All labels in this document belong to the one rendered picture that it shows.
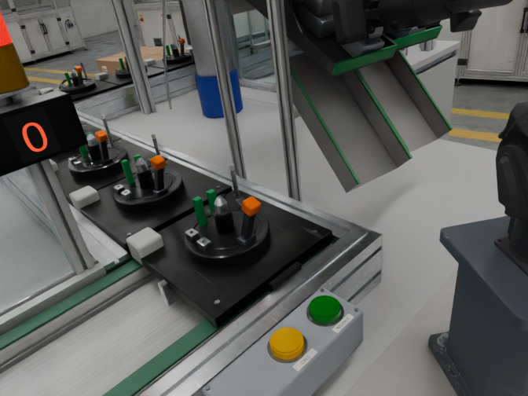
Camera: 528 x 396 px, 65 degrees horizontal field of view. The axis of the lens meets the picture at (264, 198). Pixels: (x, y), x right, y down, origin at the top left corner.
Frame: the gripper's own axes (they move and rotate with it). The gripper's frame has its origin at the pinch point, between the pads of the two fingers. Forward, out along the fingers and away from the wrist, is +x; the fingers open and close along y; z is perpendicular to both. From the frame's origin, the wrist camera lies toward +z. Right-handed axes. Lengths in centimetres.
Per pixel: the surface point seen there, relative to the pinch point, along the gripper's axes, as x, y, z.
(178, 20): 599, -156, 91
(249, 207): -4.0, 27.4, -21.3
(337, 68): -1.1, 7.5, -6.2
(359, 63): -0.6, 2.9, -6.2
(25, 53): 929, 66, 122
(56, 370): 3, 57, -36
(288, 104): 11.0, 10.2, -10.7
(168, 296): 3, 40, -33
